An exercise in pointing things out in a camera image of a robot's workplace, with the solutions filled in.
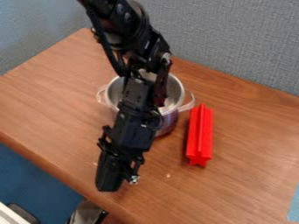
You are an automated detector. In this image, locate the grey black object below table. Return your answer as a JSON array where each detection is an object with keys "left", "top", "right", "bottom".
[{"left": 66, "top": 199, "right": 109, "bottom": 224}]

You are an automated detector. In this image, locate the black white object bottom left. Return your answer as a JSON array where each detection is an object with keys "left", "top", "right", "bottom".
[{"left": 0, "top": 202, "right": 42, "bottom": 224}]

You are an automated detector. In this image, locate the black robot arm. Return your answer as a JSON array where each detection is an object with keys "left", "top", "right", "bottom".
[{"left": 78, "top": 0, "right": 173, "bottom": 192}]

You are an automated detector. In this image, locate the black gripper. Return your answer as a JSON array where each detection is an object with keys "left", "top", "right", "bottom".
[{"left": 97, "top": 102, "right": 165, "bottom": 192}]

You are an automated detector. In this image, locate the red plastic block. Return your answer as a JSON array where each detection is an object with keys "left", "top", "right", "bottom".
[{"left": 186, "top": 104, "right": 214, "bottom": 167}]

